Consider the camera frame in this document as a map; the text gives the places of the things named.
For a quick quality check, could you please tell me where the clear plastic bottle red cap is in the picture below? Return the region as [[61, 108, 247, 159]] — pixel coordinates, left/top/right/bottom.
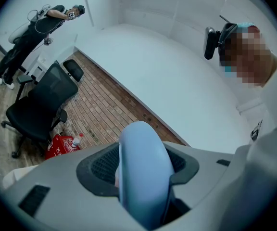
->
[[71, 133, 84, 149]]

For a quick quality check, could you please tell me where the red plastic crate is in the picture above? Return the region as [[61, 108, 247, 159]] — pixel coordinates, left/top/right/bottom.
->
[[44, 134, 81, 160]]

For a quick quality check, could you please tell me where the black mesh office chair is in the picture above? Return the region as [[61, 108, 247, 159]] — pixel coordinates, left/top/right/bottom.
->
[[0, 59, 85, 159]]

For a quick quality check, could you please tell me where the person's head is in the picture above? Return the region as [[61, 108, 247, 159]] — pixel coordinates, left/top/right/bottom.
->
[[219, 22, 277, 89]]

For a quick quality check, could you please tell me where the person's white shirt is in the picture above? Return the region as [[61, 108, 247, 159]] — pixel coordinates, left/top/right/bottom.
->
[[234, 54, 277, 158]]

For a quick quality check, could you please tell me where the black head-worn camera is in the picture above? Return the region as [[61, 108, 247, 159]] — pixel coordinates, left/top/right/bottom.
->
[[203, 23, 238, 61]]

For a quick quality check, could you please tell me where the black strap buckle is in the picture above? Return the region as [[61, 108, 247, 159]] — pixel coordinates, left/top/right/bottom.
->
[[250, 120, 264, 141]]

